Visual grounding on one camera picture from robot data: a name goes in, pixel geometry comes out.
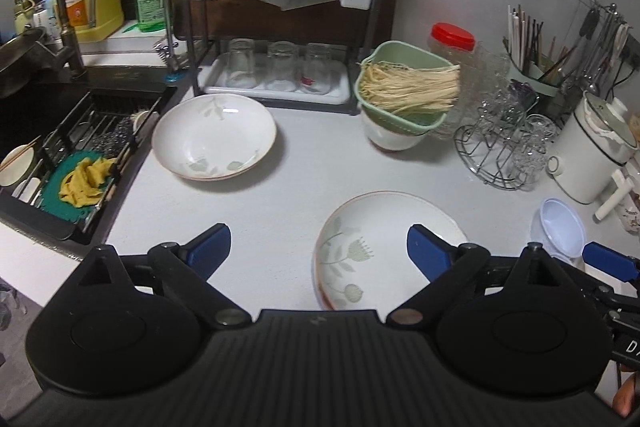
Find dark metal pan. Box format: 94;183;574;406
0;27;51;98

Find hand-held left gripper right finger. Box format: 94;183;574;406
386;223;576;328

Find floral ceramic plate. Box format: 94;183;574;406
312;191;471;312

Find white electric cooking pot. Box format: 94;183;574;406
546;91;640;218

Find curved steel faucet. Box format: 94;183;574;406
89;0;182;82

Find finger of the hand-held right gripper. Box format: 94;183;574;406
582;242;640;298

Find white bowl with brown rim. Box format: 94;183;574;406
361;111;431;152

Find bundle of chopsticks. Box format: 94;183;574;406
507;4;576;82

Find red lid plastic jar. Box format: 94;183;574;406
427;23;476;68

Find small translucent plastic bowl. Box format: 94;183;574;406
539;198;587;258

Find green plastic colander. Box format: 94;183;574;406
354;41;462;135

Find white drip tray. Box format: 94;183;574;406
196;52;351;105

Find floral soup bowl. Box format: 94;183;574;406
619;187;640;235

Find clear drinking glass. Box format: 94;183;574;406
265;42;300;92
226;38;258;88

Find yellow dish cloth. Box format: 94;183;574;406
59;157;117;208

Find bowl with chopsticks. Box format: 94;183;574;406
0;137;43;188

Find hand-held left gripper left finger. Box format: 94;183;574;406
75;223;253;328

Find green chopstick holder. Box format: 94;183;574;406
507;52;561;100

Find steel wool scrubber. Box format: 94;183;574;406
90;117;133;158

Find person's right hand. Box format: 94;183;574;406
612;369;640;419

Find dried pale noodles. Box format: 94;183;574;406
359;62;461;114

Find metal wire cup rack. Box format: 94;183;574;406
454;127;536;192

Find floral shallow ceramic bowl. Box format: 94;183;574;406
151;93;277;182

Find small white bottle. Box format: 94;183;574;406
39;0;63;40

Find black metal dish rack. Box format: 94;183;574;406
172;0;401;115

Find black sink drain rack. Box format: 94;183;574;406
0;89;178;242

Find clear glass with red print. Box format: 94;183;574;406
301;43;333;95

